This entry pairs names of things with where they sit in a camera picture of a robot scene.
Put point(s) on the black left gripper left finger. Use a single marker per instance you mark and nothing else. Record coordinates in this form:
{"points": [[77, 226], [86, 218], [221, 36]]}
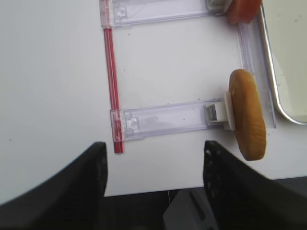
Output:
{"points": [[73, 199]]}

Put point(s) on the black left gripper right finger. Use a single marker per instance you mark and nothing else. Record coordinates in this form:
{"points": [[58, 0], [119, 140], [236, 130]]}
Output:
{"points": [[243, 199]]}

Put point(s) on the outer bun bottom half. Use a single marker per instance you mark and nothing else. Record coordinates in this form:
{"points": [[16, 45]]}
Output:
{"points": [[250, 129]]}

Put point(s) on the white pusher behind bun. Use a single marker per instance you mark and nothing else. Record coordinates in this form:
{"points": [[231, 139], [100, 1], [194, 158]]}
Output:
{"points": [[220, 112]]}

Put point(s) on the lower left clear track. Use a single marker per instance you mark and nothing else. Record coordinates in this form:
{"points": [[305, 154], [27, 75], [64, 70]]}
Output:
{"points": [[139, 123]]}

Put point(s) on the clear track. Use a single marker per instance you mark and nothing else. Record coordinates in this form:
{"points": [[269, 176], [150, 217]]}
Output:
{"points": [[119, 13], [139, 123]]}

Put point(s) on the left red rod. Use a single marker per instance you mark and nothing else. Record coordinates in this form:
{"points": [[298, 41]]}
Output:
{"points": [[113, 90]]}

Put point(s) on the cream metal tray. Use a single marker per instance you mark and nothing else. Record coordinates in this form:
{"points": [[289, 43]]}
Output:
{"points": [[285, 32]]}

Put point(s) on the upper left clear track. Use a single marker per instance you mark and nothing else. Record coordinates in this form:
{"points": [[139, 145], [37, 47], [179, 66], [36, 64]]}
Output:
{"points": [[119, 13]]}

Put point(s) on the clear rail left of tray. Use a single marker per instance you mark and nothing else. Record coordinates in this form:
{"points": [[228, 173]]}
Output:
{"points": [[253, 59]]}

